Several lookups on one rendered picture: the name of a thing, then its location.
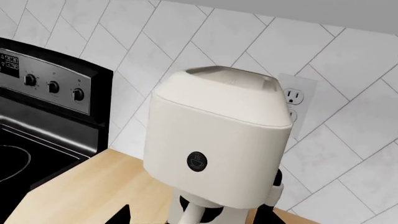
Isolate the round black coffee button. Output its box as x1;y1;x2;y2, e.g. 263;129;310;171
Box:
187;151;209;174

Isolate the white wall power outlet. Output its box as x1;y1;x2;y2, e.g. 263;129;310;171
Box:
277;73;319;141

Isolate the white coffee machine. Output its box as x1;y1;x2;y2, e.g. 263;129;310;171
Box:
142;65;294;210

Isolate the black stove knob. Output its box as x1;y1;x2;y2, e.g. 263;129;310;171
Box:
46;80;61;95
71;87;86;103
24;73;38;88

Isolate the black kitchen stove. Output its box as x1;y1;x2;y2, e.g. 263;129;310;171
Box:
0;37;114;190

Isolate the silver stove control panel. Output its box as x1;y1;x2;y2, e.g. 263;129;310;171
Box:
0;47;94;116

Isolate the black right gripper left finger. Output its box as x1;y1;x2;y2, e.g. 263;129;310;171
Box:
108;203;131;224

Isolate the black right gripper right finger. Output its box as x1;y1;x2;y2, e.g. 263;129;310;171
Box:
248;205;289;224

